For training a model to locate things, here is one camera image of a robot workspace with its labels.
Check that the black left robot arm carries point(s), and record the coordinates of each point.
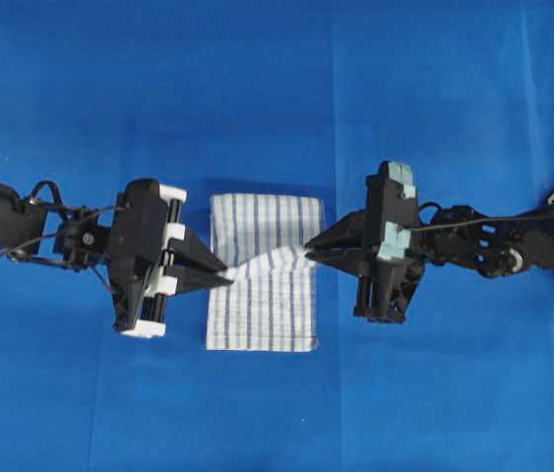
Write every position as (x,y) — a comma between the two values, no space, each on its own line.
(40,229)

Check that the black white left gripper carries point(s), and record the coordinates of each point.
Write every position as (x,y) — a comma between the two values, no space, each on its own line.
(145,225)

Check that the white blue striped towel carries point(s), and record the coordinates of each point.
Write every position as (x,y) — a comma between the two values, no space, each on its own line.
(270,302)

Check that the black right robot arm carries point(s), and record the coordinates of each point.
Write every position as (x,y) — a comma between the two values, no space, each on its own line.
(491,246)

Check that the blue table cloth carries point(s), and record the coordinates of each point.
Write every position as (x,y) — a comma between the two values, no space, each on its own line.
(293,97)

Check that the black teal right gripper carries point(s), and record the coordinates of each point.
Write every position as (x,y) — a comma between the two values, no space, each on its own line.
(390,268)

